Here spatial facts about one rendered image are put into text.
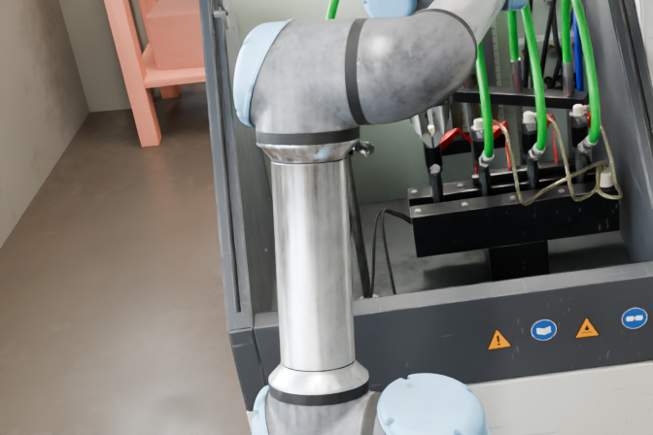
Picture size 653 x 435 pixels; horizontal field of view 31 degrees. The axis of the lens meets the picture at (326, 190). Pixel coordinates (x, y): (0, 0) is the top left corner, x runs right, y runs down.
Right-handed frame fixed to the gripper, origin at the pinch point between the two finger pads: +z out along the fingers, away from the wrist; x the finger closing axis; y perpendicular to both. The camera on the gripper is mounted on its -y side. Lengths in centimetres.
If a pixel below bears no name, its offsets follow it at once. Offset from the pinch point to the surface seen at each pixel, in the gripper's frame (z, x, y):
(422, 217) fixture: 13.4, -3.3, 1.9
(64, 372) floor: 110, -109, -104
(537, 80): -12.4, 15.9, 11.3
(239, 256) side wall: 8.4, -32.1, 14.6
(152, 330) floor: 109, -86, -119
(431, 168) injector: 5.5, -0.6, 0.1
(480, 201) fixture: 13.1, 6.6, -0.3
